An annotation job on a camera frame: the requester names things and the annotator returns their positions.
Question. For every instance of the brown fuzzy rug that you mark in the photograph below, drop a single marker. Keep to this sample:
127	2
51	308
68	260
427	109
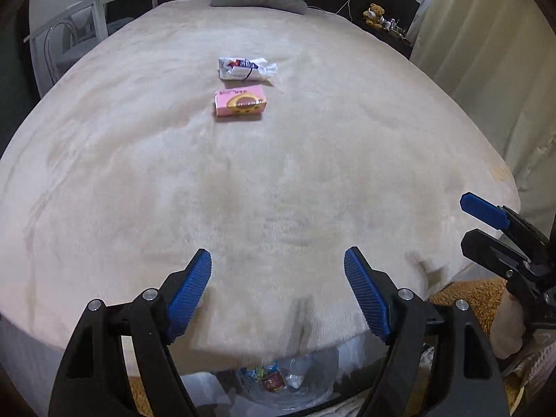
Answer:
473	299

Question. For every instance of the white side table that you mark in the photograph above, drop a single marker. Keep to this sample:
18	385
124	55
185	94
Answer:
97	8

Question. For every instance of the clear plastic bin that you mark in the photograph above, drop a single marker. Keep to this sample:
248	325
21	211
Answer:
291	382

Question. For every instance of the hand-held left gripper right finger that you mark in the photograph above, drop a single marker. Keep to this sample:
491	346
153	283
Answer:
365	289

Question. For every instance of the pink box with biscuit picture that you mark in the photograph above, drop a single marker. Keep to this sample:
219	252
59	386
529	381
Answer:
239	102

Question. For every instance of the crumpled white wrapper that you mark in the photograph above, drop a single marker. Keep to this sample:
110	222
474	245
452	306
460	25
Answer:
243	68

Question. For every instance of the cream curtain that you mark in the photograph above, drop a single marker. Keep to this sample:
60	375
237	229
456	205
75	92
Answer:
491	61

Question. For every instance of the person's right hand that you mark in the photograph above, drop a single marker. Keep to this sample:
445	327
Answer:
507	330

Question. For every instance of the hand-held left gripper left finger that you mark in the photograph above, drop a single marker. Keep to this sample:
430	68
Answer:
191	289

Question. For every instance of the brown teddy bear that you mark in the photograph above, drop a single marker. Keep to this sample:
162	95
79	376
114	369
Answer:
374	15

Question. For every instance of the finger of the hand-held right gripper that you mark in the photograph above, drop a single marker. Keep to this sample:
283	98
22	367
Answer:
491	252
482	209

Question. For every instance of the white plastic bag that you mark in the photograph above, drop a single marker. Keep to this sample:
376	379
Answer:
208	393

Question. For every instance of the black nightstand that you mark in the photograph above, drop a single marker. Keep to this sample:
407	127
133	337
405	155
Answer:
404	37

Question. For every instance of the clear chair with grey cushion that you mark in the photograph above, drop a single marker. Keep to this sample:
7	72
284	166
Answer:
71	43

